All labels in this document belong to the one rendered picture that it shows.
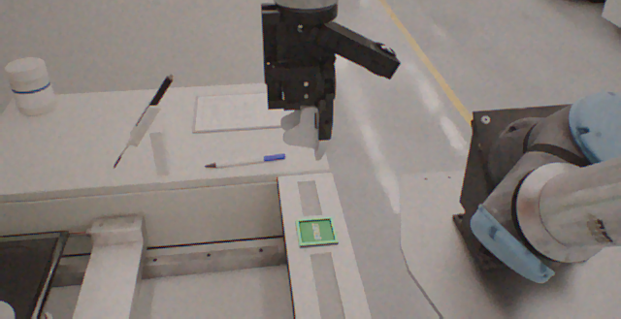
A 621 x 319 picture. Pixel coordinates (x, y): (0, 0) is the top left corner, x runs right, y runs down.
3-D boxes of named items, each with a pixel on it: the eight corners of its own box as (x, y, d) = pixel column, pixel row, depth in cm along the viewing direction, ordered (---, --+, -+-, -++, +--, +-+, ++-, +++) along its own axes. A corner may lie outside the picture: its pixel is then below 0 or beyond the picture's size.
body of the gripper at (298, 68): (264, 87, 70) (259, -6, 63) (330, 83, 71) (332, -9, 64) (268, 116, 64) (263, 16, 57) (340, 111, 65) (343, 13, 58)
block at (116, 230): (93, 245, 89) (88, 232, 88) (97, 231, 92) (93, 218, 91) (143, 240, 90) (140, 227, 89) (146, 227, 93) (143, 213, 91)
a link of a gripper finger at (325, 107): (313, 127, 70) (313, 66, 65) (326, 126, 70) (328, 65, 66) (318, 146, 66) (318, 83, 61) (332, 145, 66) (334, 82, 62)
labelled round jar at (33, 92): (14, 117, 107) (-2, 73, 102) (25, 100, 113) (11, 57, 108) (51, 114, 108) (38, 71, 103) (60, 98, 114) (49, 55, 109)
